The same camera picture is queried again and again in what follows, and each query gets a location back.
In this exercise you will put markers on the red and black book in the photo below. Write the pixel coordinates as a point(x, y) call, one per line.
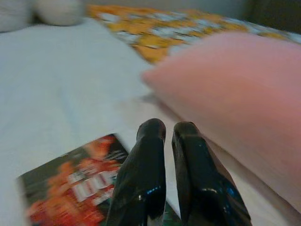
point(70, 183)

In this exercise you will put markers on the white quilted mattress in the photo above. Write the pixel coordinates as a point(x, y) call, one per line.
point(58, 94)

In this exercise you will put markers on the white pillow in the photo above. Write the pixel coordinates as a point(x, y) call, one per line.
point(58, 11)
point(11, 14)

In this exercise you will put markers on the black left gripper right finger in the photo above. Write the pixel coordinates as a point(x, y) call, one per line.
point(200, 183)

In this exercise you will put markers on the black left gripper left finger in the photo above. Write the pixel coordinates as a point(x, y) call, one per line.
point(138, 179)

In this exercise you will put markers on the yellow cartoon print blanket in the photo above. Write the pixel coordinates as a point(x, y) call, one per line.
point(164, 28)

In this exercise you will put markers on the pink pillow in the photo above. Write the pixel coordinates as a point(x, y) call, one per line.
point(235, 94)

